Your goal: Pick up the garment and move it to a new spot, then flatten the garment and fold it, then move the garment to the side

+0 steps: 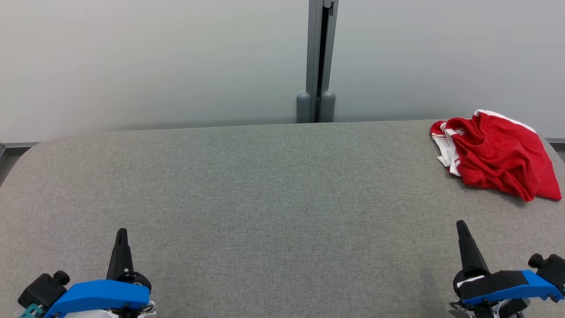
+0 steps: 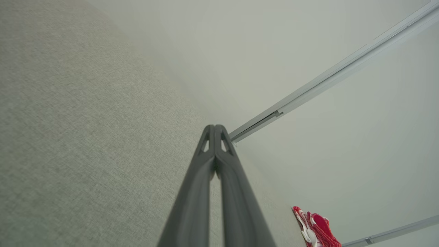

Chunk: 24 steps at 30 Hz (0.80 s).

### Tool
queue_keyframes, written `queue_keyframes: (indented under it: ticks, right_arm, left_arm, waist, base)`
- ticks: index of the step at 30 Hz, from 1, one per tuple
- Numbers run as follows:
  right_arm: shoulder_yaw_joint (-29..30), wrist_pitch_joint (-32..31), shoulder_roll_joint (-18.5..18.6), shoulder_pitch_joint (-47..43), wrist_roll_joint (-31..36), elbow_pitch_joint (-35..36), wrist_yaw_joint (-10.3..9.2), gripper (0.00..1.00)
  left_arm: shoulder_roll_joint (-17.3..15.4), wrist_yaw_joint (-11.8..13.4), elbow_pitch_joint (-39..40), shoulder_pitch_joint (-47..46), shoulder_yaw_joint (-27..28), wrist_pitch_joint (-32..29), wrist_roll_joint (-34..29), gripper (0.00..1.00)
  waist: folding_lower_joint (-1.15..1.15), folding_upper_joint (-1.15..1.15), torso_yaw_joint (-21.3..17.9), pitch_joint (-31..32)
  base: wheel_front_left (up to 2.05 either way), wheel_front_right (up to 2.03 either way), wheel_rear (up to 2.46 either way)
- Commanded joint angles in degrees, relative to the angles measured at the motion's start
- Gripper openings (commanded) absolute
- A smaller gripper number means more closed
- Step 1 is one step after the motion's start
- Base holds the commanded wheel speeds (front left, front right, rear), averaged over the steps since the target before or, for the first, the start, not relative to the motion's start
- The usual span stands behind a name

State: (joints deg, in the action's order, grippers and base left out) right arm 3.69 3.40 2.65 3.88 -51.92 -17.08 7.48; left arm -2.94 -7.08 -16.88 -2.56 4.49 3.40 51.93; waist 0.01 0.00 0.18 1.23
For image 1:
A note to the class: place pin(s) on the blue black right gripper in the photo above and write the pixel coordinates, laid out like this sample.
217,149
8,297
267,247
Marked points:
503,287

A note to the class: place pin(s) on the grey partition post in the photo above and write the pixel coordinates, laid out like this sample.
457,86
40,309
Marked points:
318,66

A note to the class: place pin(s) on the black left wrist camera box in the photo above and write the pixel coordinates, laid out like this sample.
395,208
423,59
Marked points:
42,289

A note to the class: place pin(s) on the red shorts with white stripes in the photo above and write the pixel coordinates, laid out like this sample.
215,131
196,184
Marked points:
499,152

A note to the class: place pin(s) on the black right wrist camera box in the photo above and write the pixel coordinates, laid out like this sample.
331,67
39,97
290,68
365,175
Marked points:
551,269

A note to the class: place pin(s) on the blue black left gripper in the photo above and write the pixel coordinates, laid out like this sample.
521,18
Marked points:
101,296

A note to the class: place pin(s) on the red white jersey shirt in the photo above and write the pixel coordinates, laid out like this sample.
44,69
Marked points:
443,143

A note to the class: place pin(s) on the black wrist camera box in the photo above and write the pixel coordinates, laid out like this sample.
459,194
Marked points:
42,289
551,269

